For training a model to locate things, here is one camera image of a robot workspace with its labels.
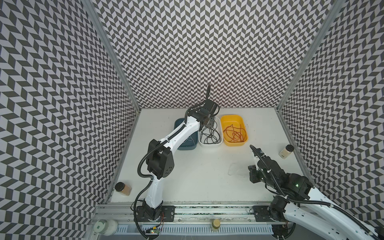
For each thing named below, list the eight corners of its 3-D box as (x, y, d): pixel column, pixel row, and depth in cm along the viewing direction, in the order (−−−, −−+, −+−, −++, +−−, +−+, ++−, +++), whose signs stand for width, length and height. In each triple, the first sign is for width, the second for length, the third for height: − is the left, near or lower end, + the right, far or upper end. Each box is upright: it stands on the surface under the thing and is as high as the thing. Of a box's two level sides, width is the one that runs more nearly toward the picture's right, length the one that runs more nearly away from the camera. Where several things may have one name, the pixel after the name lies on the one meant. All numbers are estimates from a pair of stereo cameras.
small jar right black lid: (282, 159, 93) (290, 152, 86) (277, 154, 96) (284, 146, 88) (288, 156, 95) (296, 148, 87) (282, 151, 97) (290, 143, 89)
